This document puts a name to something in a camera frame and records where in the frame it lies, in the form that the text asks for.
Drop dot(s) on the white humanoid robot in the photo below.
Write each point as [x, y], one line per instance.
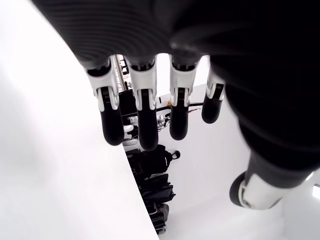
[128, 128]

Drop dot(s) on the black backpack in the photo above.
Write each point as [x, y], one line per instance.
[152, 160]

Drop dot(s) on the black equipment case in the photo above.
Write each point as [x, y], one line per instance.
[127, 102]

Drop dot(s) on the grey black shoes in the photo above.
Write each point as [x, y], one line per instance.
[163, 212]

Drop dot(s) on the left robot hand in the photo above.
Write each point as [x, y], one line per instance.
[200, 25]

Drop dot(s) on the black folded bag pile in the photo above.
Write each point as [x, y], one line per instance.
[160, 187]

